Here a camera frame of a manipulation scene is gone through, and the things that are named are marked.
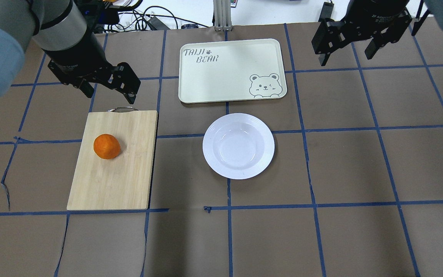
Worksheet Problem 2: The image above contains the orange fruit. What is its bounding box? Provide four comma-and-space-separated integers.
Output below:
93, 133, 122, 160

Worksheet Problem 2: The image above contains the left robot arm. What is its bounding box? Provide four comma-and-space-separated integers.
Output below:
0, 0, 141, 104

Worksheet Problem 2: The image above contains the cream bear tray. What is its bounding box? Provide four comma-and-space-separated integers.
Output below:
178, 38, 288, 104

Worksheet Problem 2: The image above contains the black power adapter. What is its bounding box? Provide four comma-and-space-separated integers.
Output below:
318, 0, 334, 22

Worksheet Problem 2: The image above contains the white round plate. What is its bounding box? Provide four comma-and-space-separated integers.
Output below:
202, 113, 275, 180

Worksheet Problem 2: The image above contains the aluminium frame post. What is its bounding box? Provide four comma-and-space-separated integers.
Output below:
213, 0, 233, 32

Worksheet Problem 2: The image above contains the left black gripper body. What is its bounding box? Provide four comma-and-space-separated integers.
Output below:
48, 60, 124, 91

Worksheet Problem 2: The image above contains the wooden cutting board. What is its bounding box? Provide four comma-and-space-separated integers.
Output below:
67, 108, 158, 211

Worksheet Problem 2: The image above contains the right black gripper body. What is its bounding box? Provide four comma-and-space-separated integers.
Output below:
343, 0, 410, 41

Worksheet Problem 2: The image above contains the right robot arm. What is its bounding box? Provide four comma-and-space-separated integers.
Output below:
311, 0, 443, 66

